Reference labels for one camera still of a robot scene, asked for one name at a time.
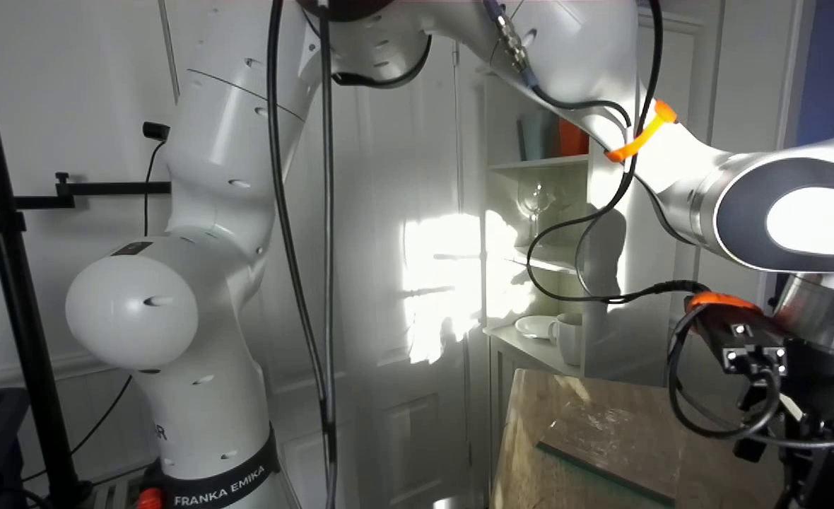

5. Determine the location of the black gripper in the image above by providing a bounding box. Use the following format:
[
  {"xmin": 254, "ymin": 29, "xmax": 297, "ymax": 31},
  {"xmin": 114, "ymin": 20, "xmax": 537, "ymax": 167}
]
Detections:
[{"xmin": 733, "ymin": 347, "xmax": 834, "ymax": 509}]

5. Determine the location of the white plate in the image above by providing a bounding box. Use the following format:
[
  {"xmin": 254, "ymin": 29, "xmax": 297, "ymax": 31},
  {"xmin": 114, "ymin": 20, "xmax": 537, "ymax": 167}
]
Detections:
[{"xmin": 513, "ymin": 314, "xmax": 560, "ymax": 343}]

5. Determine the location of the tall wine glass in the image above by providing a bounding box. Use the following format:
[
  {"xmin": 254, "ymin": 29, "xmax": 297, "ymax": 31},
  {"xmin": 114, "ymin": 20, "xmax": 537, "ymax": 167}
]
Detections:
[{"xmin": 514, "ymin": 180, "xmax": 560, "ymax": 232}]

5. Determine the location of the white corner shelf cabinet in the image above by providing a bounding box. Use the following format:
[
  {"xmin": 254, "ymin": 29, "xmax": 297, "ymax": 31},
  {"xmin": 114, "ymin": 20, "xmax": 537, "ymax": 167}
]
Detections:
[{"xmin": 475, "ymin": 6, "xmax": 712, "ymax": 384}]

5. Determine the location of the orange cup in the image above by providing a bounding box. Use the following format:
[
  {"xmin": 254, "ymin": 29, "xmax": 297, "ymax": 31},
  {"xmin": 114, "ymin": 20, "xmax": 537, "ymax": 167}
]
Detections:
[{"xmin": 555, "ymin": 116, "xmax": 591, "ymax": 159}]

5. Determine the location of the teal cup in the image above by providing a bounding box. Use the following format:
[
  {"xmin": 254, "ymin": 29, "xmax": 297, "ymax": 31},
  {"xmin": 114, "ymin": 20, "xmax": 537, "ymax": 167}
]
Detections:
[{"xmin": 517, "ymin": 111, "xmax": 557, "ymax": 164}]

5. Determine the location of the white panel door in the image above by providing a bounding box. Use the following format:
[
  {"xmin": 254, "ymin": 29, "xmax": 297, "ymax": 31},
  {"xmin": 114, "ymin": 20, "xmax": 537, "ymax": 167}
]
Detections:
[{"xmin": 160, "ymin": 0, "xmax": 486, "ymax": 509}]

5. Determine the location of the red emergency stop button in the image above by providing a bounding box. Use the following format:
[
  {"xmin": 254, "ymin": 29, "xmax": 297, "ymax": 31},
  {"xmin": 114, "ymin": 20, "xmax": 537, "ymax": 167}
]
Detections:
[{"xmin": 134, "ymin": 483, "xmax": 168, "ymax": 509}]

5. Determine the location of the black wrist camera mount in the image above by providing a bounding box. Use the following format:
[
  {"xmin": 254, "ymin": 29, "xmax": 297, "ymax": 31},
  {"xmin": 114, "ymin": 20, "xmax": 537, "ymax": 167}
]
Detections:
[{"xmin": 712, "ymin": 316, "xmax": 793, "ymax": 381}]

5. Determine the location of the orange wrist strap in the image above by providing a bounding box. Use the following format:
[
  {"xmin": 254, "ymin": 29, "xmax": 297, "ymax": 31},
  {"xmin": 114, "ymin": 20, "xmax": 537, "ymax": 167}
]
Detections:
[{"xmin": 685, "ymin": 287, "xmax": 770, "ymax": 316}]

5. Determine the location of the orange cable tie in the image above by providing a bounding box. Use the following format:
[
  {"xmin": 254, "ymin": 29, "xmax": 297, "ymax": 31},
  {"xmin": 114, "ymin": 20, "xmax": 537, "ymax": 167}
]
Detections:
[{"xmin": 606, "ymin": 95, "xmax": 681, "ymax": 167}]

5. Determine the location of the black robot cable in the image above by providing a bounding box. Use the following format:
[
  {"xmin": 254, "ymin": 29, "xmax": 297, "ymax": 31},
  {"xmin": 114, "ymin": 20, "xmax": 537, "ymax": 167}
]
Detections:
[{"xmin": 264, "ymin": 0, "xmax": 340, "ymax": 509}]

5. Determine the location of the small black stand camera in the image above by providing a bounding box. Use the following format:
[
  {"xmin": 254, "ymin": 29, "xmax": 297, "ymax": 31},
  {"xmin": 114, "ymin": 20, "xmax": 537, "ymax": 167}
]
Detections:
[{"xmin": 138, "ymin": 119, "xmax": 172, "ymax": 145}]

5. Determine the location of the black camera stand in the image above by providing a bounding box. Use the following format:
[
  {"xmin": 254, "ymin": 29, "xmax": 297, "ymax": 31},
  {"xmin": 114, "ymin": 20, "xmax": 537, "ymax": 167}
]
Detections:
[{"xmin": 0, "ymin": 0, "xmax": 176, "ymax": 509}]

